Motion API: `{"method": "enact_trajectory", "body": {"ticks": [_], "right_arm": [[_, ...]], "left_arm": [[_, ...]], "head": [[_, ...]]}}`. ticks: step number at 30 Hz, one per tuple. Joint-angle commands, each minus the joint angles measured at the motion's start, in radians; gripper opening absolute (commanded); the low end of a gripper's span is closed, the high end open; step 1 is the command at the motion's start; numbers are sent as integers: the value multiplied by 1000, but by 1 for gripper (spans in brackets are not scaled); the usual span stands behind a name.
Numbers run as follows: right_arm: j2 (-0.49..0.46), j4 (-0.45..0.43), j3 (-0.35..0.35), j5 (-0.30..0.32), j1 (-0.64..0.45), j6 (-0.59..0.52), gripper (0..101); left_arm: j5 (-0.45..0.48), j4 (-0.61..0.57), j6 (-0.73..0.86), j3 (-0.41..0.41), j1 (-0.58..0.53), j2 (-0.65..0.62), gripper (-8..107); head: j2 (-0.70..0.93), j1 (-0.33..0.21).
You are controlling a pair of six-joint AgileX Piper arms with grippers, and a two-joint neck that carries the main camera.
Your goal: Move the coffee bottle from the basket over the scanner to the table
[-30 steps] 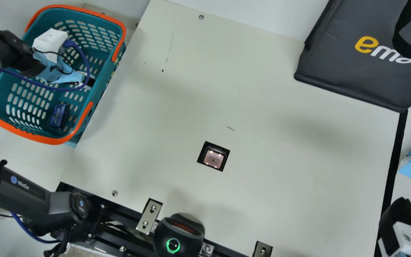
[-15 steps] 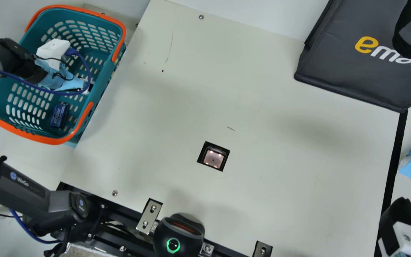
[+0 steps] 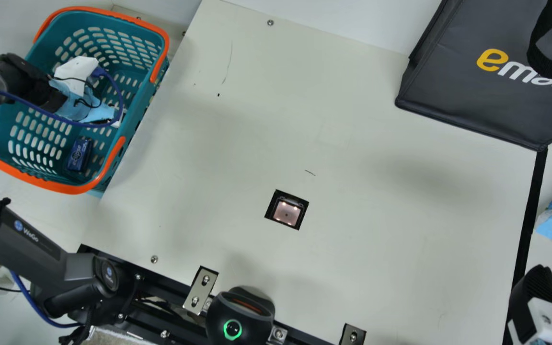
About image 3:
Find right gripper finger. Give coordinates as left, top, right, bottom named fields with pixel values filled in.
left=508, top=264, right=552, bottom=345

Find black device with green light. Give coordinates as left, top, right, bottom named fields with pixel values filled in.
left=205, top=287, right=276, bottom=345

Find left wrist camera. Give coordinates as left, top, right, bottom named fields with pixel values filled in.
left=53, top=56, right=100, bottom=99

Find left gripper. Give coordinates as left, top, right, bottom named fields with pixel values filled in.
left=47, top=77, right=117, bottom=124

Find small square scanner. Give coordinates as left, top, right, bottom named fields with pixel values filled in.
left=264, top=189, right=310, bottom=230

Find blue cable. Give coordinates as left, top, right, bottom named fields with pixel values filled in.
left=10, top=270, right=83, bottom=329
left=0, top=66, right=124, bottom=128

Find teal shopping basket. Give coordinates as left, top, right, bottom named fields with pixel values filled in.
left=0, top=6, right=170, bottom=196

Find small blue box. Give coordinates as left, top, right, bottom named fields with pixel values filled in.
left=67, top=136, right=94, bottom=173

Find black strip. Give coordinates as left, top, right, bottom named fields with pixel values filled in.
left=502, top=147, right=549, bottom=345

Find dark grey bag with straps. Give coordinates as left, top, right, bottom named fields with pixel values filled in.
left=395, top=0, right=552, bottom=152

